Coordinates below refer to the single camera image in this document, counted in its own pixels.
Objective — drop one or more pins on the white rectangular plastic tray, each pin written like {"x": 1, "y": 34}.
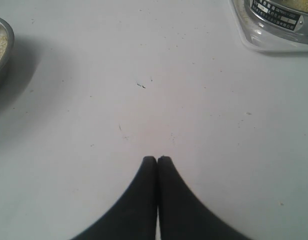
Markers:
{"x": 258, "y": 38}

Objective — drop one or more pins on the steel bowl with grains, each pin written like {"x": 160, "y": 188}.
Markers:
{"x": 7, "y": 40}

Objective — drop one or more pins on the round steel mesh sieve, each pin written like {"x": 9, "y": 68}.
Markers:
{"x": 281, "y": 18}

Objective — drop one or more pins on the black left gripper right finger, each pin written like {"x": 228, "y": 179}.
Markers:
{"x": 182, "y": 216}

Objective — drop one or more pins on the yellow fine grain pile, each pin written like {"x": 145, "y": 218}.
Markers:
{"x": 301, "y": 4}

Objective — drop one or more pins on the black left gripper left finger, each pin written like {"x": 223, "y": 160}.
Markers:
{"x": 134, "y": 215}

